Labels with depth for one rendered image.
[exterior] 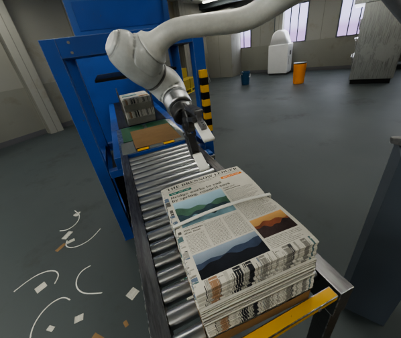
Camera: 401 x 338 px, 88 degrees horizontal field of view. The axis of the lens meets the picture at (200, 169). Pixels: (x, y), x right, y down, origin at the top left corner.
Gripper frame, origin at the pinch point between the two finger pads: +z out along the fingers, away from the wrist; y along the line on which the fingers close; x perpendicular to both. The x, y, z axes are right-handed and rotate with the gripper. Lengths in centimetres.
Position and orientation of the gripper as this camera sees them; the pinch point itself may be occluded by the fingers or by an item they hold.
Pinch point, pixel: (205, 153)
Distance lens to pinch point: 59.5
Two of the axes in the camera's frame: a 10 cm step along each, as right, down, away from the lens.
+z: 3.9, 7.7, -5.0
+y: -0.6, 5.6, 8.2
